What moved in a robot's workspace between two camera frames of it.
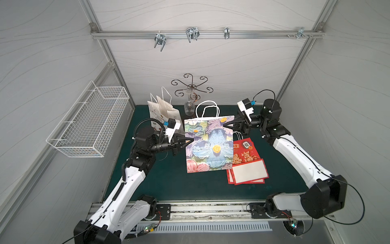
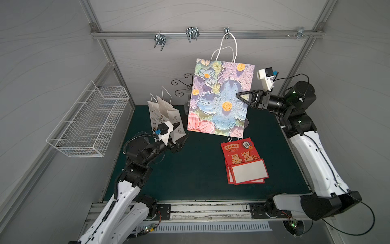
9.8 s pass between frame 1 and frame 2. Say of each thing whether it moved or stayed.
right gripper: moved
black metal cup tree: stayed
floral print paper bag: moved
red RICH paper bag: stayed
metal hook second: stayed
